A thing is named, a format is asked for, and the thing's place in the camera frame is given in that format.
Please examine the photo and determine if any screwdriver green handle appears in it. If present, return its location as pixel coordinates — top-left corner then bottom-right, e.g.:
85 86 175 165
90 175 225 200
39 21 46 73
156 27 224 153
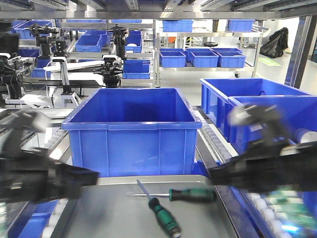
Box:
127 187 217 203
136 179 182 238

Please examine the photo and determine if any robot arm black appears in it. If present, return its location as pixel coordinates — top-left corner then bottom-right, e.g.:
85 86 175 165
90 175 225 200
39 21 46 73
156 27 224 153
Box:
208 105 317 193
0 109 99 203

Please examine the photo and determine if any large steel tray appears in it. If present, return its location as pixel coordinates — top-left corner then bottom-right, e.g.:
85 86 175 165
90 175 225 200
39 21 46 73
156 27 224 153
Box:
52 175 237 238

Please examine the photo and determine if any blue bin centre shelf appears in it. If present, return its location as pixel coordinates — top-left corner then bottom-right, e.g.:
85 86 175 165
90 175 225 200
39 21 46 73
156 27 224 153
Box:
62 88 202 177

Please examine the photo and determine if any blue bin shelf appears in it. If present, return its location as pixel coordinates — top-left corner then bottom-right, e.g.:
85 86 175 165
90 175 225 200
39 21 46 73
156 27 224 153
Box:
62 88 202 177
200 78 317 154

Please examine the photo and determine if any blue bin right shelf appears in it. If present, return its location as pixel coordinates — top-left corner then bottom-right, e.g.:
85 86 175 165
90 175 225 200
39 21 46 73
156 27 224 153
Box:
200 78 317 154

